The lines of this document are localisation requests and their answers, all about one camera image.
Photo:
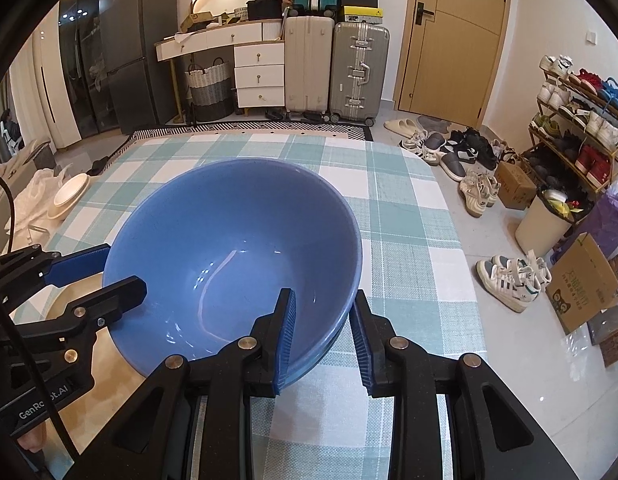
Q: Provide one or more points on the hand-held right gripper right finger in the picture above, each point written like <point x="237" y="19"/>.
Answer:
<point x="361" y="345"/>

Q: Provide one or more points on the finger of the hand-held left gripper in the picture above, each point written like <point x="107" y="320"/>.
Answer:
<point x="79" y="262"/>
<point x="114" y="295"/>

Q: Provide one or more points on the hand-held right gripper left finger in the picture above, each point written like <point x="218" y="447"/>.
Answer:
<point x="286" y="340"/>

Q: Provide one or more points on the blue bowl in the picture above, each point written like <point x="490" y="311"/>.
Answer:
<point x="301" y="380"/>
<point x="229" y="240"/>
<point x="323" y="355"/>

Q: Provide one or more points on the person's left hand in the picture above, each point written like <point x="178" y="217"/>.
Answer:
<point x="31" y="437"/>

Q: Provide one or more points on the clear phone stand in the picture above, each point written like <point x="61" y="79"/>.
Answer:
<point x="39" y="232"/>

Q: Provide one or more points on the large cream bowl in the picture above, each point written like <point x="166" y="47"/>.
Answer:
<point x="61" y="211"/>

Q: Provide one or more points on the small white bowl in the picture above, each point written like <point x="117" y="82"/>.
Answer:
<point x="71" y="187"/>

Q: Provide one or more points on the white plastic bag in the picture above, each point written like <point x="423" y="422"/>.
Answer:
<point x="34" y="190"/>

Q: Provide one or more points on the teal checked tablecloth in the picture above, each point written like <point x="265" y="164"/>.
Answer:
<point x="399" y="210"/>

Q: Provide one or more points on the white green high-top sneaker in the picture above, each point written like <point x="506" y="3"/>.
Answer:
<point x="526" y="265"/>
<point x="504" y="285"/>

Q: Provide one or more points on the dark glass cabinet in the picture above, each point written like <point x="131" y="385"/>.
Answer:
<point x="79" y="70"/>

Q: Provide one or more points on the group of loose shoes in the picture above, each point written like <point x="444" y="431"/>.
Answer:
<point x="454" y="160"/>

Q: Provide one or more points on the grey refrigerator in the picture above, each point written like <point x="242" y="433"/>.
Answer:
<point x="139" y="60"/>

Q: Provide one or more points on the white trash bin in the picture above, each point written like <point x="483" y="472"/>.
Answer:
<point x="539" y="230"/>

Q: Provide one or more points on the woven laundry basket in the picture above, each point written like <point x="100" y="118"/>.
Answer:
<point x="209" y="92"/>

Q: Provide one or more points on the plain cardboard box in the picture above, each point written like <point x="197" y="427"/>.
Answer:
<point x="516" y="187"/>

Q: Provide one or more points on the printed cardboard box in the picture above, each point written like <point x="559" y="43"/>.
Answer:
<point x="581" y="285"/>

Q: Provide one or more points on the white vanity desk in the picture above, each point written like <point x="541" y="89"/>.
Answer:
<point x="259" y="75"/>

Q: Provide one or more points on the small brown cardboard box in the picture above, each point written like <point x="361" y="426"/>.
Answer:
<point x="196" y="21"/>

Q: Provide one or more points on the purple bag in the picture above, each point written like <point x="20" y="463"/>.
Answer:
<point x="604" y="220"/>

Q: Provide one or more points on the silver suitcase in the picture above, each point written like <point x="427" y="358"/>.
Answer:
<point x="359" y="70"/>

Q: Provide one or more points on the beige suitcase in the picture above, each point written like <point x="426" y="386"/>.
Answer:
<point x="309" y="65"/>

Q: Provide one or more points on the gold metal shoe rack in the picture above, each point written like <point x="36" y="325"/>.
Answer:
<point x="564" y="157"/>

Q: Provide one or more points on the wooden door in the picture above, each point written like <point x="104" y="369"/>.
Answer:
<point x="454" y="50"/>

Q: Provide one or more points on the black storage box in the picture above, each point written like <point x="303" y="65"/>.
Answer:
<point x="265" y="10"/>

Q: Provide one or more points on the shoe rack with shoes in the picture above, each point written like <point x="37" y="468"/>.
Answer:
<point x="584" y="110"/>

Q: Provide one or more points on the yellow black shoe box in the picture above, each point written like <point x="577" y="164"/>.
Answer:
<point x="363" y="15"/>

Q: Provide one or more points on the plain black shoe box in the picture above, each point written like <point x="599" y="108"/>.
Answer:
<point x="359" y="0"/>

